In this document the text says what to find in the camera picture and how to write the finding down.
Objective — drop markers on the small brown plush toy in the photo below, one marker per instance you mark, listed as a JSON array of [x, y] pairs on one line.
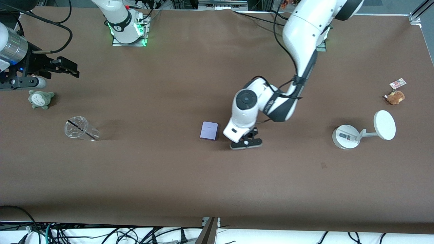
[[395, 97]]

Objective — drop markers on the aluminium frame corner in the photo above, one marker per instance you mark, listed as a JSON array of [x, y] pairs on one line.
[[416, 15]]

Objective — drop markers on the dark metal table post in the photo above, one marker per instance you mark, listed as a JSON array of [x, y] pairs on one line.
[[207, 232]]

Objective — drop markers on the small brown figurine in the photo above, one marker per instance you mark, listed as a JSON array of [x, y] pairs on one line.
[[284, 4]]

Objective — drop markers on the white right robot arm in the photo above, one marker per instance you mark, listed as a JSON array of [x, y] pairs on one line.
[[122, 23]]

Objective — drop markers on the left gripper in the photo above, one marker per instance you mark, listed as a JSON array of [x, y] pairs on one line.
[[251, 134]]

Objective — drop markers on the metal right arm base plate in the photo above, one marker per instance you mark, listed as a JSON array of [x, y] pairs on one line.
[[144, 35]]

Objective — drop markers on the grey-green Totoro plush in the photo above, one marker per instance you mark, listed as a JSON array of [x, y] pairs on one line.
[[40, 99]]

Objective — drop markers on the clear plastic cup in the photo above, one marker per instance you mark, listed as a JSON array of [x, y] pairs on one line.
[[78, 128]]

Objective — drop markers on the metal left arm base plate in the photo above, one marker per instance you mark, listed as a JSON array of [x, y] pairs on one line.
[[322, 45]]

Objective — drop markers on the white round stand with disc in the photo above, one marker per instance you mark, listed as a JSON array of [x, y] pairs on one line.
[[347, 136]]

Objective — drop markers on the black straw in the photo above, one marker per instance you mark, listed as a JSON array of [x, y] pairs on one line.
[[81, 128]]

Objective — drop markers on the purple flip phone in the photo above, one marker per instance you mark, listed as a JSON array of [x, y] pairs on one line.
[[209, 130]]

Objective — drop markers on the small pink card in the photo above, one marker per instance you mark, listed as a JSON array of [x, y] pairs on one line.
[[398, 83]]

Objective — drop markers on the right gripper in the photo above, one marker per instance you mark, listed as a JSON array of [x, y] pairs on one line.
[[35, 63]]

